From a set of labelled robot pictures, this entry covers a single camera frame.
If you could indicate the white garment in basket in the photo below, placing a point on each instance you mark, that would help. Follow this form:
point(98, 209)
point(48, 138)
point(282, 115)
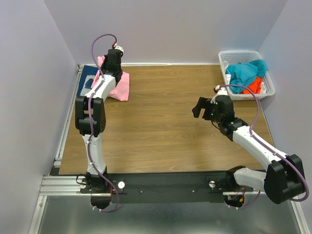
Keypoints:
point(227, 77)

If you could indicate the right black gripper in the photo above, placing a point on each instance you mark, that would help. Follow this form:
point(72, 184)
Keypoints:
point(206, 107)

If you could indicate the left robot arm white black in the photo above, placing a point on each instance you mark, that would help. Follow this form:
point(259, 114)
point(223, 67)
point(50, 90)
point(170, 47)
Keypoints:
point(90, 117)

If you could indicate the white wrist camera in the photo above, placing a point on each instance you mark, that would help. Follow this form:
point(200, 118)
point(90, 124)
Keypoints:
point(117, 47)
point(219, 91)

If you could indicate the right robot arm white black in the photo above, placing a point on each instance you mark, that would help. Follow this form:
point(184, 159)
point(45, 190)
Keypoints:
point(283, 178)

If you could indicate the folded blue printed t-shirt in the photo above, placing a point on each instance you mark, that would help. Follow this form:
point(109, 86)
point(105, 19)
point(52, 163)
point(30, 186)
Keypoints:
point(86, 79)

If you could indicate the aluminium frame rail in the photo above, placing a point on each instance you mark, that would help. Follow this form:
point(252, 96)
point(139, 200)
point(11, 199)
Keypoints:
point(54, 184)

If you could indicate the pink t-shirt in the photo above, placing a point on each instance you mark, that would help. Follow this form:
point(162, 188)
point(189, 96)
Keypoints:
point(122, 90)

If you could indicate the teal t-shirt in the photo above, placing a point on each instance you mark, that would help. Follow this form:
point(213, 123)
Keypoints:
point(245, 73)

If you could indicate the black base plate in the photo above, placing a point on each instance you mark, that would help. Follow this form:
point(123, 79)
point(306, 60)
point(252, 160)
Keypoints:
point(183, 187)

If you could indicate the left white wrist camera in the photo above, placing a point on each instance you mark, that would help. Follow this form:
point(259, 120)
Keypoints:
point(117, 47)

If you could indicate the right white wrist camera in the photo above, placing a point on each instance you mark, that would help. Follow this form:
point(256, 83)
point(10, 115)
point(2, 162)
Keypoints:
point(219, 91)

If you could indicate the orange t-shirt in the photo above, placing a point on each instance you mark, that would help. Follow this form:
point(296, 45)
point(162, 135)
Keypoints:
point(256, 86)

